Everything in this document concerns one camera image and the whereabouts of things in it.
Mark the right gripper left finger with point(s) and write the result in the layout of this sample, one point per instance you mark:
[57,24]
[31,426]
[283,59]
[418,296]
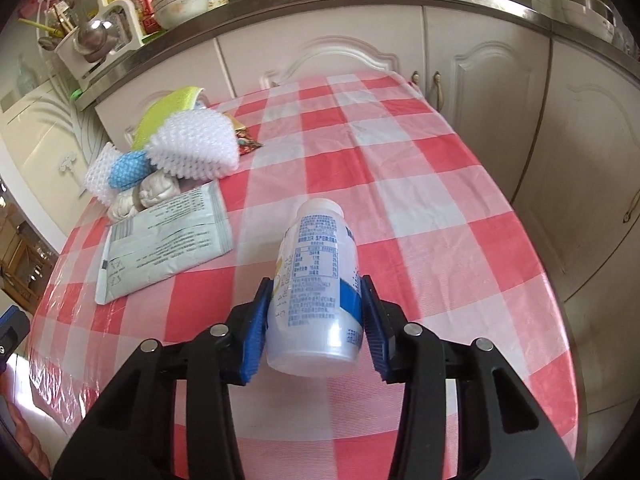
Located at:
[129,431]

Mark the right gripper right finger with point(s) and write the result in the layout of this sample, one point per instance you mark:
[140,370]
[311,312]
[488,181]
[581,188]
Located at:
[503,432]

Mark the grey printed plastic package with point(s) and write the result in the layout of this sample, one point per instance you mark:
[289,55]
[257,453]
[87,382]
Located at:
[162,241]

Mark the small white foam fruit net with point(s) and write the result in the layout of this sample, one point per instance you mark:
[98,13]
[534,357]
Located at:
[98,173]

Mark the blue patterned cloth wad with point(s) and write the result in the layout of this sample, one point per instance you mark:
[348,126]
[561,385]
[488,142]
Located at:
[129,170]

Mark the white rag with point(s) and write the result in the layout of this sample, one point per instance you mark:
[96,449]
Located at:
[154,189]

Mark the white plastic drink bottle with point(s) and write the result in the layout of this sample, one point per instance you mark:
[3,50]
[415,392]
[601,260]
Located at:
[315,319]

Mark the large white foam fruit net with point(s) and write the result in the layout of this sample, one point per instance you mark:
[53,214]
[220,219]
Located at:
[195,144]

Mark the yellow-green sponge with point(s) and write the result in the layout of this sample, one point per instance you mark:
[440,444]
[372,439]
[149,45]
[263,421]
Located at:
[179,100]

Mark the green snack wrapper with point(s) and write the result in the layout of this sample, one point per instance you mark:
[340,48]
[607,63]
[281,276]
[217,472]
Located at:
[246,142]

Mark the red white checkered tablecloth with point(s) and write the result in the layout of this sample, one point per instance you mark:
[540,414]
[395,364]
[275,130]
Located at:
[432,229]

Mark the steel ladle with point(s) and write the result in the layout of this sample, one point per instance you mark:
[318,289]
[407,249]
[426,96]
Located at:
[96,39]

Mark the white dish rack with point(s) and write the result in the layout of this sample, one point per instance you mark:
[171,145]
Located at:
[124,14]

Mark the red soda can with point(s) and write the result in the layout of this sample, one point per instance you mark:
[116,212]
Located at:
[147,17]

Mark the grey stone countertop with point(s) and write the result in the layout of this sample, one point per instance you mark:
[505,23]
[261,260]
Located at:
[242,13]

